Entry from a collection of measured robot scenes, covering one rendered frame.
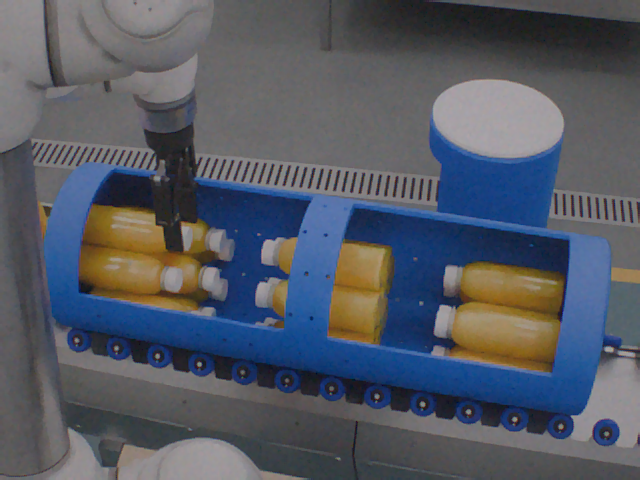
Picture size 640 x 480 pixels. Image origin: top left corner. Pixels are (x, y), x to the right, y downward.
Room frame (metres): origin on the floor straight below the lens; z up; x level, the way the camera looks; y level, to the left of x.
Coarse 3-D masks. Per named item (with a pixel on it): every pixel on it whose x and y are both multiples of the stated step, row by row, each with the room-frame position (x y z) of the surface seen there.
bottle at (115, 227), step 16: (96, 208) 1.24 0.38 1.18; (112, 208) 1.24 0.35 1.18; (96, 224) 1.21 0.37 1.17; (112, 224) 1.20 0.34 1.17; (128, 224) 1.20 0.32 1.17; (144, 224) 1.20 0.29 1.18; (96, 240) 1.20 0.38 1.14; (112, 240) 1.19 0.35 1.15; (128, 240) 1.19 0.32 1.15; (144, 240) 1.18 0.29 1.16; (160, 240) 1.18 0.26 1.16
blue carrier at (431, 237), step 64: (64, 192) 1.21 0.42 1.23; (128, 192) 1.37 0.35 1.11; (256, 192) 1.23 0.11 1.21; (64, 256) 1.12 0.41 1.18; (256, 256) 1.29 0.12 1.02; (320, 256) 1.08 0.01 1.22; (448, 256) 1.24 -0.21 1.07; (512, 256) 1.22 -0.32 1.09; (576, 256) 1.06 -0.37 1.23; (64, 320) 1.11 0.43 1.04; (128, 320) 1.07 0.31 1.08; (192, 320) 1.05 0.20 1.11; (256, 320) 1.19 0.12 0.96; (320, 320) 1.02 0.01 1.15; (576, 320) 0.97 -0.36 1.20; (384, 384) 1.01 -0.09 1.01; (448, 384) 0.96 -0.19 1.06; (512, 384) 0.94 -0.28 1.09; (576, 384) 0.92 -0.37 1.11
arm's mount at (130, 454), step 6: (126, 450) 0.82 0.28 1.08; (132, 450) 0.82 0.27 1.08; (138, 450) 0.82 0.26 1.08; (144, 450) 0.83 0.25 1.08; (150, 450) 0.83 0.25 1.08; (120, 456) 0.81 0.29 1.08; (126, 456) 0.81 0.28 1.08; (132, 456) 0.81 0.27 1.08; (138, 456) 0.81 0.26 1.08; (144, 456) 0.82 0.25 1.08; (120, 462) 0.80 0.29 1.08; (126, 462) 0.80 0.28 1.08; (132, 462) 0.80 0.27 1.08; (264, 474) 0.80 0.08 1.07; (270, 474) 0.80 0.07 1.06; (276, 474) 0.80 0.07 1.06
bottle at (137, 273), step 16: (80, 256) 1.17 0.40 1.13; (96, 256) 1.17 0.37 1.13; (112, 256) 1.17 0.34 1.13; (128, 256) 1.17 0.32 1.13; (144, 256) 1.17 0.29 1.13; (80, 272) 1.15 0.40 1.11; (96, 272) 1.15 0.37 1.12; (112, 272) 1.14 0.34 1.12; (128, 272) 1.14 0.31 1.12; (144, 272) 1.14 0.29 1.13; (160, 272) 1.15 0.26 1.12; (112, 288) 1.14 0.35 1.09; (128, 288) 1.13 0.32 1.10; (144, 288) 1.13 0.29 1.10; (160, 288) 1.14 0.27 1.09
